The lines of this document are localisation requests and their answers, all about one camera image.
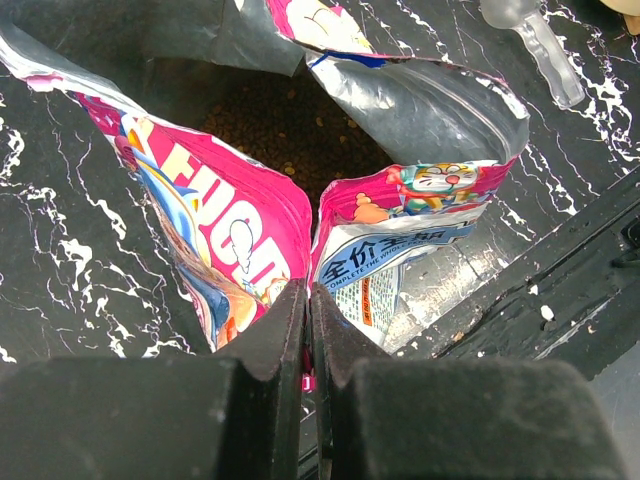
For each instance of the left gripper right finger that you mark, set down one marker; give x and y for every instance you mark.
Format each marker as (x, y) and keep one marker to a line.
(381, 418)

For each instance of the pink blue pet food bag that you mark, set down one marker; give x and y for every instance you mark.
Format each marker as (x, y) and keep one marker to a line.
(148, 73)

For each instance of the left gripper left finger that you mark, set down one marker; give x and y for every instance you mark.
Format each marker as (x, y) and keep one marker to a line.
(233, 414)

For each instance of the clear plastic scoop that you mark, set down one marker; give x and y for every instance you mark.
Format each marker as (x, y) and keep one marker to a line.
(525, 18)

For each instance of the cream bowl near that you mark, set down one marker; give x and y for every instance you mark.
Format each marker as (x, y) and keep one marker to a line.
(629, 9)

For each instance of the brown pet food kibble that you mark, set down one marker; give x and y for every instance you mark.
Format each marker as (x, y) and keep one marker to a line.
(290, 124)

